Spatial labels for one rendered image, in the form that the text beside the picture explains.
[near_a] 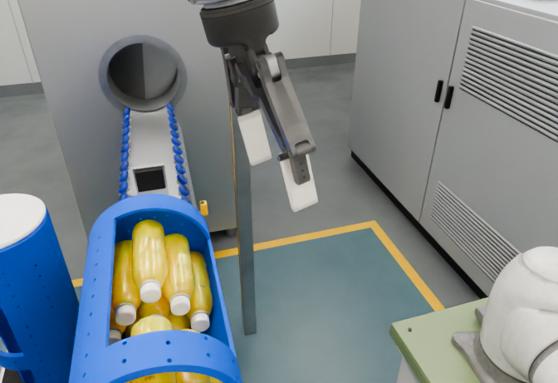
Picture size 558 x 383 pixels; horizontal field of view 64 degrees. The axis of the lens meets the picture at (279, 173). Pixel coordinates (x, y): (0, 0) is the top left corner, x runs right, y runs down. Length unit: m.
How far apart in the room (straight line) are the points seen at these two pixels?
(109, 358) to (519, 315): 0.65
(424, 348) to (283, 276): 1.65
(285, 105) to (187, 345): 0.45
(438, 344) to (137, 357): 0.60
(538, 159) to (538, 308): 1.33
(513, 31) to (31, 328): 2.07
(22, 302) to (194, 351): 0.85
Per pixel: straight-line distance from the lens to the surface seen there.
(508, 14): 2.18
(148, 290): 0.90
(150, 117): 2.23
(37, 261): 1.46
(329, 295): 2.49
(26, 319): 1.55
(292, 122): 0.41
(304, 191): 0.47
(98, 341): 0.80
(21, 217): 1.48
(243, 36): 0.44
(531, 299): 0.83
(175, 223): 1.11
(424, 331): 1.04
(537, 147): 2.10
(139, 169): 1.49
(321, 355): 2.25
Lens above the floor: 1.81
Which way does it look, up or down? 32 degrees down
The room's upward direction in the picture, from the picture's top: straight up
